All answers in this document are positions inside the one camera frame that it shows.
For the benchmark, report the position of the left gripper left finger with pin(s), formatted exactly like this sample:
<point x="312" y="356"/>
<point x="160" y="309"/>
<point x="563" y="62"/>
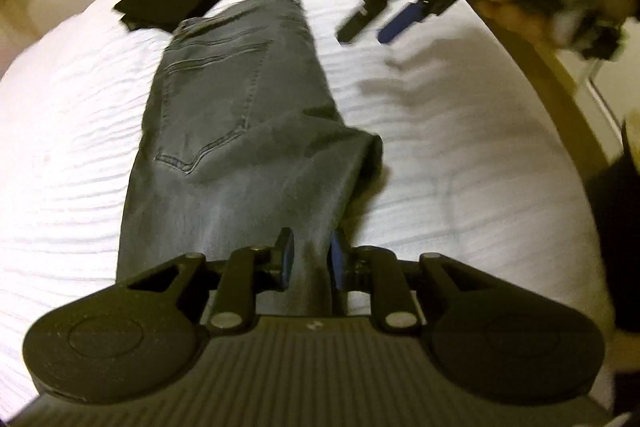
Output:
<point x="222" y="295"/>

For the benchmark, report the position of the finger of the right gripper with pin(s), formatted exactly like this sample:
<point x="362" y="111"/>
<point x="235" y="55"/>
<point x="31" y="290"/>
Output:
<point x="355" y="24"/>
<point x="412" y="14"/>

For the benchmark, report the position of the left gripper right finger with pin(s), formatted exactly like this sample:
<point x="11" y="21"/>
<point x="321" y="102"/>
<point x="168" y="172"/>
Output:
<point x="406" y="296"/>

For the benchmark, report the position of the dark grey jeans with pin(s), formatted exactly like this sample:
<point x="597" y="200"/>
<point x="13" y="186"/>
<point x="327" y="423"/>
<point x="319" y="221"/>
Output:
<point x="241" y="138"/>

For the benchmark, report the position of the white striped bed sheet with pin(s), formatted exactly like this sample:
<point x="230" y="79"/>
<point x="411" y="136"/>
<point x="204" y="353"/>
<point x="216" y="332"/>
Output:
<point x="472" y="164"/>

